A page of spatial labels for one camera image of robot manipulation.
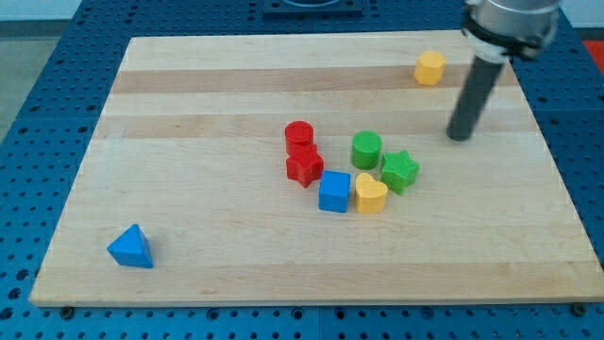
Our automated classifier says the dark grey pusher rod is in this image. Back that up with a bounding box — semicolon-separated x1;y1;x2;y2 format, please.
445;57;503;142

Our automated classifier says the wooden board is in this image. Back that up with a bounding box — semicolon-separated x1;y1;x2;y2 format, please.
30;30;603;307

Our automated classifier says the green cylinder block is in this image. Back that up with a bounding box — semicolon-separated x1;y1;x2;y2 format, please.
351;130;382;170

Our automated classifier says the blue triangle block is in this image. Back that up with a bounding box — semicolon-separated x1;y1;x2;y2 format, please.
107;224;154;269

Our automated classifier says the red cylinder block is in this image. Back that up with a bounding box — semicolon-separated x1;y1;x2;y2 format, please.
284;121;314;155

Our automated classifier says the green star block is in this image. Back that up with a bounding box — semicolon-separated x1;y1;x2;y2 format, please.
380;150;420;196

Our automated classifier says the yellow hexagon block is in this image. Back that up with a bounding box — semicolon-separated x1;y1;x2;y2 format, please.
413;51;446;86

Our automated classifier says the blue cube block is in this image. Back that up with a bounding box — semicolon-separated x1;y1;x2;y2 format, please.
318;170;351;213

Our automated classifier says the yellow heart block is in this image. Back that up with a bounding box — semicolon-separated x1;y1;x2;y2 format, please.
355;173;388;214

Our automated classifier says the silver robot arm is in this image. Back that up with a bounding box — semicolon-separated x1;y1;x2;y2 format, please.
446;0;560;142

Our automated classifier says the red star block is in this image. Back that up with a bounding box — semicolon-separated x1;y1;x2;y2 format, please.
286;144;325;188

